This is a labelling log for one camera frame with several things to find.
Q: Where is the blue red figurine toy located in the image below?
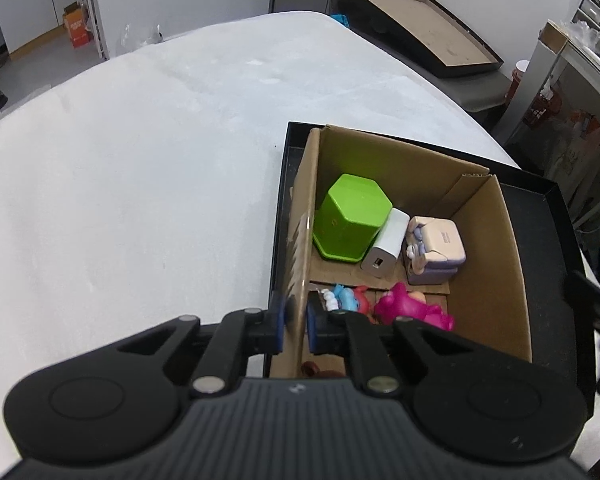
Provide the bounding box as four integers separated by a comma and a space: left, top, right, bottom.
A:
318, 284, 373, 315

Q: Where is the brown haired doll figurine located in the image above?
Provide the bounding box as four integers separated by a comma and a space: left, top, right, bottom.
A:
301, 361, 344, 379

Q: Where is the pink figurine toy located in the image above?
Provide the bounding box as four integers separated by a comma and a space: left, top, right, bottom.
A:
373, 283, 455, 332

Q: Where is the white USB charger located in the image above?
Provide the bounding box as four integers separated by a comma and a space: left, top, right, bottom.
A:
361, 208, 411, 278

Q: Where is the green hexagonal container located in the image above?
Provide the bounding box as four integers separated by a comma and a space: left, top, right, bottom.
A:
313, 174, 392, 263

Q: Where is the brown cardboard box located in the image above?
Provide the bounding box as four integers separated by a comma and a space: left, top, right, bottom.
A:
271, 126, 532, 378

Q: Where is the lavender cube toy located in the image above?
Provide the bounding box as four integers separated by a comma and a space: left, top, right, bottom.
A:
403, 216, 466, 285

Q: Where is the black shallow tray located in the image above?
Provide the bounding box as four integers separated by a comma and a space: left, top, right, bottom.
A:
271, 122, 595, 401

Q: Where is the grey desk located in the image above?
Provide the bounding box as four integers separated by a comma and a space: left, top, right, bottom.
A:
504, 19, 600, 162

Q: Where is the black framed board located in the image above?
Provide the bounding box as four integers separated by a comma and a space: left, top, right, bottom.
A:
338, 0, 503, 78

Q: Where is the orange cardboard box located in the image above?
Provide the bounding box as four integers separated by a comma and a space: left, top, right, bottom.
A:
62, 2, 91, 48

